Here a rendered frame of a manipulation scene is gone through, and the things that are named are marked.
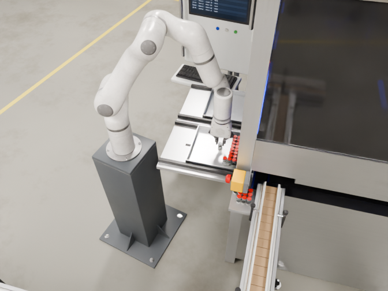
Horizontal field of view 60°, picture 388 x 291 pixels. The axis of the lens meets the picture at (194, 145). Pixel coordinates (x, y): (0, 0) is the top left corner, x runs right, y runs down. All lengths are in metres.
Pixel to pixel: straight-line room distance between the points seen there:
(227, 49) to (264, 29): 1.26
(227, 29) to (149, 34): 1.05
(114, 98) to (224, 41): 1.05
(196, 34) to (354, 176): 0.84
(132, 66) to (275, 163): 0.71
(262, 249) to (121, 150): 0.85
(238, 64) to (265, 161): 1.05
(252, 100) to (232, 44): 1.10
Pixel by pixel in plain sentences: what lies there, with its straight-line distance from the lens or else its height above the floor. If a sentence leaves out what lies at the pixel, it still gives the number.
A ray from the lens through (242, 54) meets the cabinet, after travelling 2.32.
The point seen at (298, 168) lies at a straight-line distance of 1.48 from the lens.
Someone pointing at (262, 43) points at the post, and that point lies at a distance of 1.10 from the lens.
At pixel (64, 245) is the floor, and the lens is 2.62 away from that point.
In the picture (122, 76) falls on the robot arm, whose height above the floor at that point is 1.37.
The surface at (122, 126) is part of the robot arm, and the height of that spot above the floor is 1.07.
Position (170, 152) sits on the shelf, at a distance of 1.76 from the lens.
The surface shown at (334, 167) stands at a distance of 1.46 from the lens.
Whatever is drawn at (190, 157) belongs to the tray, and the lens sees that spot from 1.72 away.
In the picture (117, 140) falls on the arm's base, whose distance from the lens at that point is 1.71.
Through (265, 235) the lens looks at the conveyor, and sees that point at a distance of 1.45.
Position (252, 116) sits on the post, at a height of 1.34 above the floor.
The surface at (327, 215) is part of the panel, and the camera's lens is 1.74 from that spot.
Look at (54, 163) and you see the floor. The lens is 3.10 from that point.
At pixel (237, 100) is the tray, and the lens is 2.06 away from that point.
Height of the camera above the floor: 2.20
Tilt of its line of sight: 48 degrees down
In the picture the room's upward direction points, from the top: 1 degrees counter-clockwise
